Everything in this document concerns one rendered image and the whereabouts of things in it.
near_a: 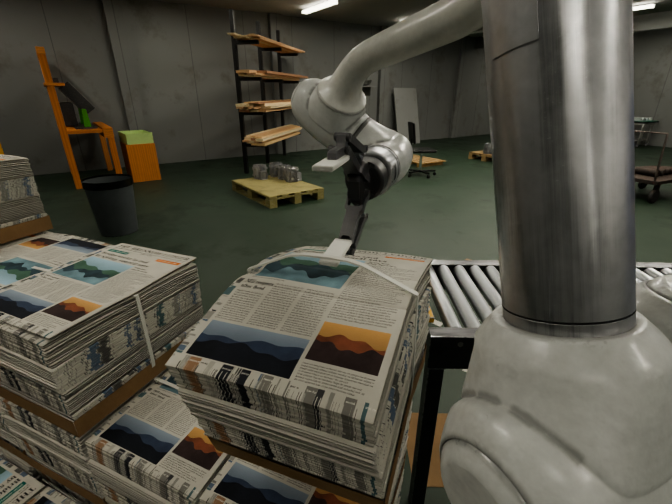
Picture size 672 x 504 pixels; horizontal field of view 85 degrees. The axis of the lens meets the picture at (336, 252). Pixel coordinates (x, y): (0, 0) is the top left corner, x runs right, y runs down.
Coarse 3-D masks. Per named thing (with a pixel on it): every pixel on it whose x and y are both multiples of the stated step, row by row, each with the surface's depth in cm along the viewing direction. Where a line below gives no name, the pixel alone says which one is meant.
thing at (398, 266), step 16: (272, 256) 69; (352, 256) 71; (368, 256) 71; (384, 256) 72; (400, 256) 72; (416, 256) 73; (352, 272) 61; (368, 272) 61; (384, 272) 61; (400, 272) 61; (416, 272) 61; (416, 336) 60; (416, 352) 62; (416, 368) 66
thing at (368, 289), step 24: (288, 264) 64; (288, 288) 56; (312, 288) 56; (336, 288) 56; (360, 288) 56; (384, 288) 56; (408, 312) 54; (408, 336) 53; (408, 360) 55; (408, 384) 57
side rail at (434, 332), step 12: (432, 336) 109; (444, 336) 109; (456, 336) 109; (468, 336) 109; (432, 348) 110; (444, 348) 110; (456, 348) 110; (468, 348) 110; (432, 360) 112; (444, 360) 112; (456, 360) 112; (468, 360) 112
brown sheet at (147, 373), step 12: (156, 360) 87; (144, 372) 85; (156, 372) 88; (132, 384) 82; (144, 384) 85; (12, 396) 79; (108, 396) 77; (120, 396) 80; (24, 408) 79; (36, 408) 76; (96, 408) 75; (108, 408) 77; (48, 420) 76; (60, 420) 73; (84, 420) 73; (96, 420) 75; (72, 432) 73; (84, 432) 73
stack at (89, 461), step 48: (0, 432) 93; (48, 432) 78; (96, 432) 75; (144, 432) 74; (192, 432) 75; (48, 480) 94; (96, 480) 78; (144, 480) 68; (192, 480) 66; (240, 480) 65; (288, 480) 65
